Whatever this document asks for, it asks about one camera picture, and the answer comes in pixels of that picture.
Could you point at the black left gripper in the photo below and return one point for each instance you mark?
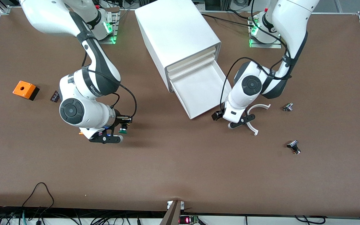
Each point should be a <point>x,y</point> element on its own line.
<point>216,116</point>

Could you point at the slim white drawer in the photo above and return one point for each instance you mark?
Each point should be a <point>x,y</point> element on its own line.
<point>192,65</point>

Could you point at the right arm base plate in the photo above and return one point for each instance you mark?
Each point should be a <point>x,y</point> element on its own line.
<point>112,38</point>

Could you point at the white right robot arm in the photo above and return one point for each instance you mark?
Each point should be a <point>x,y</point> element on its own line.
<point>83,112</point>

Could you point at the orange button box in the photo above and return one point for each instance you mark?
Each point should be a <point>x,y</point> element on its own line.
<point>23,88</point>

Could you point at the small black contact block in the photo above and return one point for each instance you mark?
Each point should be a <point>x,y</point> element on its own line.
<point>54,97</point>

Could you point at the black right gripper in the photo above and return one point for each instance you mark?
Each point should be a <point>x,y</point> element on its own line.
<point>119,120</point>

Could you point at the white drawer cabinet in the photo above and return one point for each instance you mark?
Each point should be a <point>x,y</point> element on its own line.
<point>173,28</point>

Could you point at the cream drawer front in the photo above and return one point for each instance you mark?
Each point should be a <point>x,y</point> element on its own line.
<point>192,57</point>

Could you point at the camera mounting post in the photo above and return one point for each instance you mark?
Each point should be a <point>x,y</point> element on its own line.
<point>172,214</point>

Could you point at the green push button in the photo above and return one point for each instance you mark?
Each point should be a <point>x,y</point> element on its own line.
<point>123,129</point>

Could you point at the black key switch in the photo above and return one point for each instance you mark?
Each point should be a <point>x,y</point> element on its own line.
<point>293,146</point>

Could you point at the white curved plastic piece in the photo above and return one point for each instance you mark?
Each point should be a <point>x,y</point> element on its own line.
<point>262,106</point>

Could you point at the silver knob switch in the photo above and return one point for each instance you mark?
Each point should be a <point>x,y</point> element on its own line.
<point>287,107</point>

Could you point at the tall white drawer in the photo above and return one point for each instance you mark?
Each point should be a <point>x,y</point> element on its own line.
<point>198,90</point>

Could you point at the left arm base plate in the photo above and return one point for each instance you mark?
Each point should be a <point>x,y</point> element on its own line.
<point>272,46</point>

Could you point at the device with red light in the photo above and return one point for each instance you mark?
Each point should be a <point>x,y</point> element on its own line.
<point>187,220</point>

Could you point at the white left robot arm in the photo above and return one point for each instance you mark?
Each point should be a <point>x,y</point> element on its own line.
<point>248,90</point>

